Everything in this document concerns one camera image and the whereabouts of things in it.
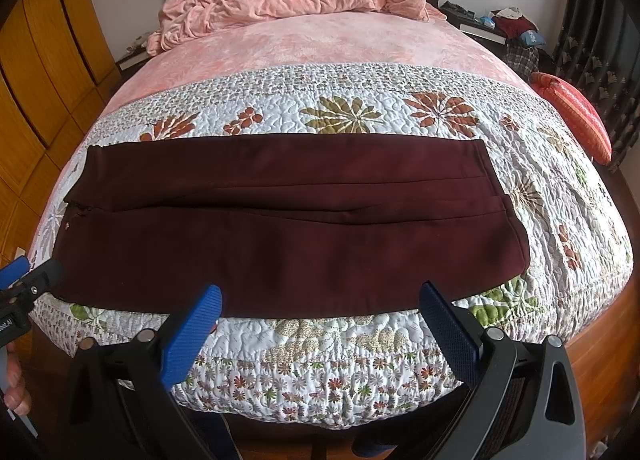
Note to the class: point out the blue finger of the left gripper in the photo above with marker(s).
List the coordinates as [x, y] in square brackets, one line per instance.
[13, 271]

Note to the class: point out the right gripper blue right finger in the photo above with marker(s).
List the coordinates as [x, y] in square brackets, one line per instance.
[523, 400]

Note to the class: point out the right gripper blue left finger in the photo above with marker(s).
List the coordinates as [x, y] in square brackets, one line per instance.
[121, 405]

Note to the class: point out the maroon pants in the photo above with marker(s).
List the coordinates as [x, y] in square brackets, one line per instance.
[287, 226]

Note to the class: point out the person's left hand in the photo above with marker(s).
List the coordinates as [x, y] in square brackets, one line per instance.
[16, 397]

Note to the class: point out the floral quilted bedspread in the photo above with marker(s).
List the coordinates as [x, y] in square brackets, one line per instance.
[339, 372]

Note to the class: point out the orange wooden wardrobe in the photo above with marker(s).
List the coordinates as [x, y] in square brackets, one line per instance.
[57, 75]

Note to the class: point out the left nightstand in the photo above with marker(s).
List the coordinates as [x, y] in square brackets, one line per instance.
[136, 54]

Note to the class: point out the pink fleece bed sheet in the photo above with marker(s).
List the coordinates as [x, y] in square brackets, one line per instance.
[341, 38]

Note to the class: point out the orange striped pillow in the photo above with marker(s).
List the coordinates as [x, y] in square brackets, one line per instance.
[579, 115]

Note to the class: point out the dark patterned curtain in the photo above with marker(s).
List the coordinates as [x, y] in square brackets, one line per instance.
[598, 52]

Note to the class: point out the cluttered right nightstand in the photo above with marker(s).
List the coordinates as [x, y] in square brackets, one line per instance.
[508, 34]

